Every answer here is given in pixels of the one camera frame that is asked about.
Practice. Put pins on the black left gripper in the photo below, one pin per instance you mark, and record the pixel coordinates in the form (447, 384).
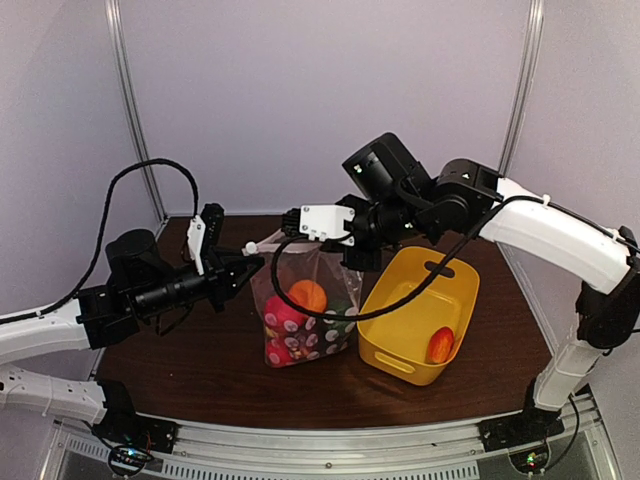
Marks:
(223, 284)

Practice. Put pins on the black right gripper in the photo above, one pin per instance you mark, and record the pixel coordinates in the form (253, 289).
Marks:
(366, 261)

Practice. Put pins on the red toy strawberry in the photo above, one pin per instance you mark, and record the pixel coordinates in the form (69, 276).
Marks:
(280, 318)

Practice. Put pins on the orange toy fruit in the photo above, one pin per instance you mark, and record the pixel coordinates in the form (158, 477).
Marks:
(309, 295)

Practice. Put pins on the clear zip top bag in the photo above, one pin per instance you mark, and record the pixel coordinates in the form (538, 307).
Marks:
(316, 281)

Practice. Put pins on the green toy lime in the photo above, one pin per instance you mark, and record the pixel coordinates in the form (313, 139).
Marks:
(341, 308)

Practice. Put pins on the yellow plastic basket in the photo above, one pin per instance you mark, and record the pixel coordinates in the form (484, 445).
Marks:
(396, 343)

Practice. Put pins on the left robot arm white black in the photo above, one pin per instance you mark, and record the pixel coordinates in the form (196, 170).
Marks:
(94, 318)

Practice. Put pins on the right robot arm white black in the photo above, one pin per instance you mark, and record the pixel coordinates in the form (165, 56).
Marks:
(401, 200)

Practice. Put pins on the orange red toy mango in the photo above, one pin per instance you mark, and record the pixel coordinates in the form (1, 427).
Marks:
(440, 345)

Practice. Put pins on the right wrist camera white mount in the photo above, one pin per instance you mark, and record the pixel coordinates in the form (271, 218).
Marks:
(320, 223)

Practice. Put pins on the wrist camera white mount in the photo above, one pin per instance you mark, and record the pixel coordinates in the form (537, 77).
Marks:
(320, 223)
(203, 232)

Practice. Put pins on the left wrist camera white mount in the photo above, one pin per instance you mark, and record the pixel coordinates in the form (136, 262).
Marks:
(203, 232)

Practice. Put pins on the front aluminium rail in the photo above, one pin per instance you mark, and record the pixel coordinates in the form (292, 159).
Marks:
(450, 450)

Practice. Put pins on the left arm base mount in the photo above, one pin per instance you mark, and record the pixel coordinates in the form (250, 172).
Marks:
(133, 440)

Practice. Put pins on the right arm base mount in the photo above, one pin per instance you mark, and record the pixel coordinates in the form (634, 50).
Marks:
(524, 437)

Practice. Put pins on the right aluminium frame post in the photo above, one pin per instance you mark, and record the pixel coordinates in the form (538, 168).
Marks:
(528, 66)

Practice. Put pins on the aluminium frame post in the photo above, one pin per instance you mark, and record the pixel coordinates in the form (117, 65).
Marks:
(528, 66)
(116, 31)

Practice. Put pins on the left aluminium frame post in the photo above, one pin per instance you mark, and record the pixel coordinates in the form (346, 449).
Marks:
(116, 31)

